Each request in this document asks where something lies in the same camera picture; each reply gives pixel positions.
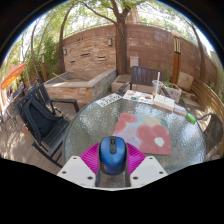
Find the thin leaning tree trunk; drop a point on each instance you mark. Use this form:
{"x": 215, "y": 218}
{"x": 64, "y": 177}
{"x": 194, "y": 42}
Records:
{"x": 61, "y": 50}

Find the dark wooden slat chair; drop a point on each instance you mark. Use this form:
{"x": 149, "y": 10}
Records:
{"x": 141, "y": 75}

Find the blue computer mouse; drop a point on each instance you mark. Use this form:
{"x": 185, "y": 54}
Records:
{"x": 112, "y": 155}

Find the floral print mouse pad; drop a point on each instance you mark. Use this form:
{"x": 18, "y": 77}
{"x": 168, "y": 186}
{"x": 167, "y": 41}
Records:
{"x": 150, "y": 136}

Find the thin pale book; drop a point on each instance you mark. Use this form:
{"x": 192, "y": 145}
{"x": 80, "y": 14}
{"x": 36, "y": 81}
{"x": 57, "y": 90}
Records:
{"x": 180, "y": 110}

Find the stone raised garden bed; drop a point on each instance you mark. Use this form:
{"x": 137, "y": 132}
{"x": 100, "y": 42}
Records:
{"x": 80, "y": 88}

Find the colourful picture sheet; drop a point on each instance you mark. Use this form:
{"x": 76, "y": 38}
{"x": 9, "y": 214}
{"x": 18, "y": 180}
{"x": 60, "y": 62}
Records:
{"x": 138, "y": 97}

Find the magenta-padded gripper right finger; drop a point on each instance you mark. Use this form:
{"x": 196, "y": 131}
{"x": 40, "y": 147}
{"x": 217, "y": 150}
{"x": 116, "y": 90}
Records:
{"x": 148, "y": 170}

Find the black slatted chair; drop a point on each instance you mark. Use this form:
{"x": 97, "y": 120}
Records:
{"x": 56, "y": 133}

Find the white square planter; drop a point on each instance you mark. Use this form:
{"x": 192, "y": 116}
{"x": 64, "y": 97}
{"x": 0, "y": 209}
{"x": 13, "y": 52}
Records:
{"x": 175, "y": 91}

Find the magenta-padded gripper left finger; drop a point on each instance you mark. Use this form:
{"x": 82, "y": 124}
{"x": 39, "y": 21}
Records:
{"x": 76, "y": 170}

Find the grey wall utility box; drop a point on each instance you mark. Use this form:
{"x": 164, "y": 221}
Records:
{"x": 134, "y": 61}

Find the dark wall lamp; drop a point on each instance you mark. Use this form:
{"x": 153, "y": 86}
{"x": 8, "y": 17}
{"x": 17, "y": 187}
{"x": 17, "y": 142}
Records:
{"x": 65, "y": 51}
{"x": 110, "y": 42}

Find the orange parasol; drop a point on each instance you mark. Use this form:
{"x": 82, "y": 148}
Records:
{"x": 11, "y": 75}

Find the small green packet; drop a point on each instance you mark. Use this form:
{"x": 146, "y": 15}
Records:
{"x": 191, "y": 118}

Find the black backpack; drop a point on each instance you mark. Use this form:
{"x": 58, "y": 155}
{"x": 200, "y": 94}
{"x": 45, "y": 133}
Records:
{"x": 40, "y": 118}

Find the slim dark tree trunk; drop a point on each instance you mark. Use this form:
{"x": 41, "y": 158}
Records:
{"x": 201, "y": 60}

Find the white license plate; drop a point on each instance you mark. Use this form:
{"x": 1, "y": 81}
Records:
{"x": 109, "y": 100}

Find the tall wooden lamp post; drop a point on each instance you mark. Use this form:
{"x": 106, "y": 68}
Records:
{"x": 175, "y": 60}

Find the curved wooden slat bench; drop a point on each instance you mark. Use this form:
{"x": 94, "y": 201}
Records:
{"x": 206, "y": 98}

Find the clear plastic cup with straw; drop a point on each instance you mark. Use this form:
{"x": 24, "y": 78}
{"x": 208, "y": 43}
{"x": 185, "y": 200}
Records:
{"x": 157, "y": 87}

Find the thick tree trunk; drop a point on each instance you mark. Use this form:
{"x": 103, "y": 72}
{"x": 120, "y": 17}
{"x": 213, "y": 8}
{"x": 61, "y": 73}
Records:
{"x": 120, "y": 46}

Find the tan stone block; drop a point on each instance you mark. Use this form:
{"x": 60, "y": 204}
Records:
{"x": 185, "y": 81}

